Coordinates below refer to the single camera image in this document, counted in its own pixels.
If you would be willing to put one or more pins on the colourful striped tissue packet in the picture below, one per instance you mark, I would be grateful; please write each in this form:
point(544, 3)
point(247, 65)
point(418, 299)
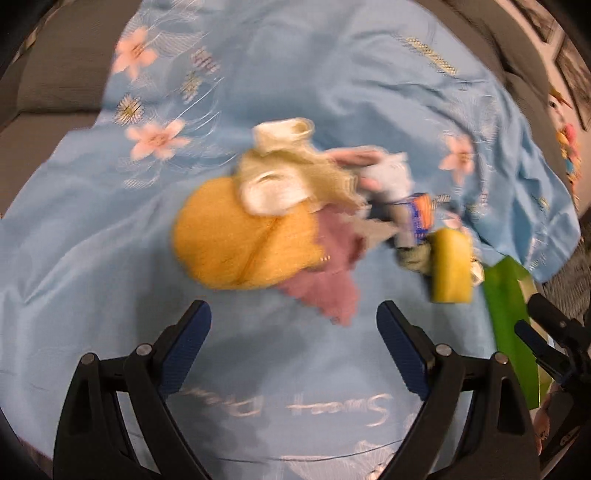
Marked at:
point(420, 217)

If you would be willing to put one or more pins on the orange fuzzy cloth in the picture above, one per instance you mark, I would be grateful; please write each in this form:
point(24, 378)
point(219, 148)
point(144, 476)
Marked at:
point(221, 240)

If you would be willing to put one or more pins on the cream waffle cloth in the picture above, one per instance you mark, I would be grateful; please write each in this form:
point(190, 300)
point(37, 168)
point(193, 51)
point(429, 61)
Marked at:
point(277, 157)

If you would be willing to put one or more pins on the green box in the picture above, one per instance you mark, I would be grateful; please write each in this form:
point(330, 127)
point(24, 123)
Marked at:
point(508, 314)

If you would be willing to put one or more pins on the light blue floral blanket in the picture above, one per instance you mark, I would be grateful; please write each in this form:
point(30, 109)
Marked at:
point(295, 92)

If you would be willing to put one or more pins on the framed wall picture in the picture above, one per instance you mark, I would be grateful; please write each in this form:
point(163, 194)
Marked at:
point(577, 78)
point(540, 18)

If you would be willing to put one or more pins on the green waffle cloth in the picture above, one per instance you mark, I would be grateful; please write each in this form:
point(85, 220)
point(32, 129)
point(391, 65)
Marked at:
point(413, 261)

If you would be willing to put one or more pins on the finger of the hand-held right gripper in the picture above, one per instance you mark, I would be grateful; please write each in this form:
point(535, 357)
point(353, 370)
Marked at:
point(540, 348)
point(551, 318)

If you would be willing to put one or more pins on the colourful plush toy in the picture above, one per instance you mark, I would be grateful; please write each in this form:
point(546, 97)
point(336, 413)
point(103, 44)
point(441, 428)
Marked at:
point(568, 138)

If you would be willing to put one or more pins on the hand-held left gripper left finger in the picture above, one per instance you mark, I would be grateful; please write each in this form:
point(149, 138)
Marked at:
point(184, 350)

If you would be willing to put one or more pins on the pink cloth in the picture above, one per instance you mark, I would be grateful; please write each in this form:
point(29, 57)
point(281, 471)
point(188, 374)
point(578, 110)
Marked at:
point(332, 277)

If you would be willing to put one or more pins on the light blue plush toy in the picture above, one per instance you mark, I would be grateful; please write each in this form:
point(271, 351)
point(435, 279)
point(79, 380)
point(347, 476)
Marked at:
point(392, 175)

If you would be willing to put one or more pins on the yellow sponge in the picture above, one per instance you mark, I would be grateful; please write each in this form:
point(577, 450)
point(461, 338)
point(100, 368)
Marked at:
point(450, 267)

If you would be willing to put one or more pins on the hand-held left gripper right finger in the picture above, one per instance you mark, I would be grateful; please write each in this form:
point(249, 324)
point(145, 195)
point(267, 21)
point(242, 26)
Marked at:
point(401, 350)

